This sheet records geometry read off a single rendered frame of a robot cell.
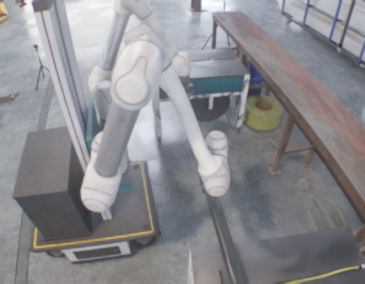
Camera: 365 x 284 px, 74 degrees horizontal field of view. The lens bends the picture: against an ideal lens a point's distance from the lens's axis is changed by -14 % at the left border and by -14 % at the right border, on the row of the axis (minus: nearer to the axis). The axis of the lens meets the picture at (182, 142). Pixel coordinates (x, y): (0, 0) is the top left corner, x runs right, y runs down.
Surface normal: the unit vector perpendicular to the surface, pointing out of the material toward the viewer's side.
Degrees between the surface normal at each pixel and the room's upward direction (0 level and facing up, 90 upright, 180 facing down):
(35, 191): 0
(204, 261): 0
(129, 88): 84
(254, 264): 0
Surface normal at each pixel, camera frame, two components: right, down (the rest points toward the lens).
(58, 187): 0.00, -0.72
